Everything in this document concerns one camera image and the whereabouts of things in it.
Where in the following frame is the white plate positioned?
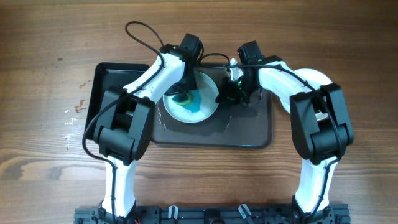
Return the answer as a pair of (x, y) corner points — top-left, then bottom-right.
(280, 68), (332, 121)

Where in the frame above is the black cable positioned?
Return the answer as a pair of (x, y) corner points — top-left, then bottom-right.
(81, 21), (165, 223)
(197, 52), (345, 223)

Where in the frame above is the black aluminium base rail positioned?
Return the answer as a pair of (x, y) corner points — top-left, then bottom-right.
(73, 204), (351, 224)

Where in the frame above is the large dark serving tray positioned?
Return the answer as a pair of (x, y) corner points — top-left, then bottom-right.
(149, 62), (274, 149)

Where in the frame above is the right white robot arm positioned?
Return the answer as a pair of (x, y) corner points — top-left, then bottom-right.
(216, 41), (354, 223)

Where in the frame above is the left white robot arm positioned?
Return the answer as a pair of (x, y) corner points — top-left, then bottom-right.
(83, 34), (203, 223)

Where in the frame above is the left black cable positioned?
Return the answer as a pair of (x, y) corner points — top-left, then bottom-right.
(81, 21), (165, 223)

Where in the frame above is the green yellow sponge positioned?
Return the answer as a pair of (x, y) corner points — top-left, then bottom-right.
(172, 90), (201, 113)

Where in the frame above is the black water basin tray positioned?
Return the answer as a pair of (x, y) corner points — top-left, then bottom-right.
(85, 62), (149, 130)

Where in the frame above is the right black cable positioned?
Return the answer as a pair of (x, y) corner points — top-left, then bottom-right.
(197, 52), (345, 223)

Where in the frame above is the pale blue plate top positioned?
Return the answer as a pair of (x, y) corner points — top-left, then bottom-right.
(163, 71), (219, 123)

